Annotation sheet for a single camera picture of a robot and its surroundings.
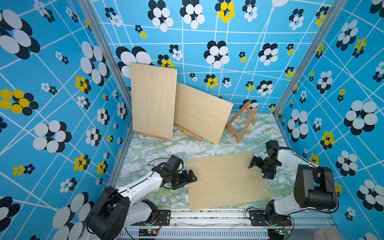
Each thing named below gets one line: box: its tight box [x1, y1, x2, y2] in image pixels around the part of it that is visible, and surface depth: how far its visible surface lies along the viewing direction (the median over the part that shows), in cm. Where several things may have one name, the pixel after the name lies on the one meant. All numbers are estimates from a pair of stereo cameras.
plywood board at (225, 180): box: [186, 152, 272, 211], surface depth 87 cm
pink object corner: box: [313, 227, 344, 240], surface depth 68 cm
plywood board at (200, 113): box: [174, 81, 234, 145], surface depth 93 cm
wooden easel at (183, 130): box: [179, 126, 203, 142], surface depth 104 cm
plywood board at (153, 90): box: [130, 62, 178, 140], surface depth 93 cm
